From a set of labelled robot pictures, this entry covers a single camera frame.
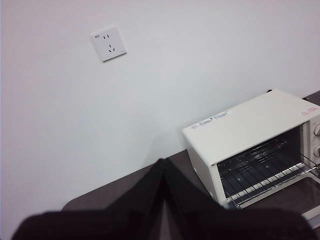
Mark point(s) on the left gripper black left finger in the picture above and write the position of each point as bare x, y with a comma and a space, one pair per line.
112, 220

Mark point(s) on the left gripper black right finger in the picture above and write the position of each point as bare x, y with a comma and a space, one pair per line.
225, 225

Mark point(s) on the white toaster oven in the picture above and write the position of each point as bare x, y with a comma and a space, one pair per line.
250, 125

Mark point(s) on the beige oven knob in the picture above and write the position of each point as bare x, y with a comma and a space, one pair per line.
318, 130
318, 151

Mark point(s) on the white wall socket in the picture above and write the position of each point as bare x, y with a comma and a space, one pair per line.
108, 43

